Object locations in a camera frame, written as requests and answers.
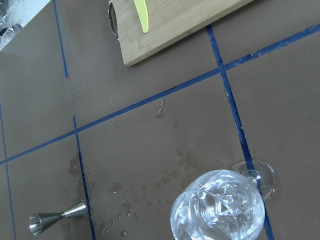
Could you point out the steel jigger cup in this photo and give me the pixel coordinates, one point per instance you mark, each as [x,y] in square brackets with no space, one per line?
[41,221]

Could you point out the yellow plastic knife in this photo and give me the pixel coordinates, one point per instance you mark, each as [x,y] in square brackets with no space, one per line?
[142,11]

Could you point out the clear wine glass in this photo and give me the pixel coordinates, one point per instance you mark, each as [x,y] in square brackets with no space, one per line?
[226,204]

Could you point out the bamboo cutting board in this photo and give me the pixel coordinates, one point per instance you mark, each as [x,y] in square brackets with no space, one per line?
[169,22]

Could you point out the clear plastic bag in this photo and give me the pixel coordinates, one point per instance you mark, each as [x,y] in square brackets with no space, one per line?
[11,21]

